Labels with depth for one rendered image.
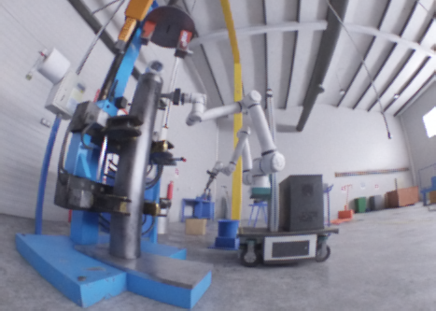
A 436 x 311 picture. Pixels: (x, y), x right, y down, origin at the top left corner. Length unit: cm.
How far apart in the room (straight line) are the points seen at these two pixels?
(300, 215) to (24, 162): 328
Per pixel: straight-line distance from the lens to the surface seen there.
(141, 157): 125
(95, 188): 131
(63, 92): 195
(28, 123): 302
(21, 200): 299
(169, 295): 103
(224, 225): 256
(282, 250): 170
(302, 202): 179
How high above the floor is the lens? 51
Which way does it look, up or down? 19 degrees up
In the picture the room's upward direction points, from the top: 3 degrees clockwise
